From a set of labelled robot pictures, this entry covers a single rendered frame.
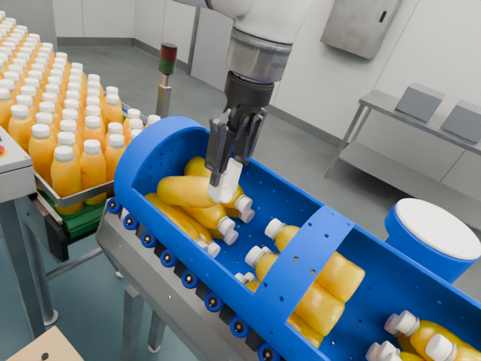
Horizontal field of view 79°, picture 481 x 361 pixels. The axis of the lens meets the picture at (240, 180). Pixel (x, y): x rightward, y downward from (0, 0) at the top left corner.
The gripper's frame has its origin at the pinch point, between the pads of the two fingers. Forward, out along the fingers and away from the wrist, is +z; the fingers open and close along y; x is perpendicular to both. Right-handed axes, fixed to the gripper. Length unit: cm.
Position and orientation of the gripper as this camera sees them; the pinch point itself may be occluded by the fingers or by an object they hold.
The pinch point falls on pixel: (224, 180)
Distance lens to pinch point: 56.2
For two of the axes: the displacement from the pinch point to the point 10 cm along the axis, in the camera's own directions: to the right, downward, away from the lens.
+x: -7.5, -5.1, 4.1
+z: -2.4, 8.0, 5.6
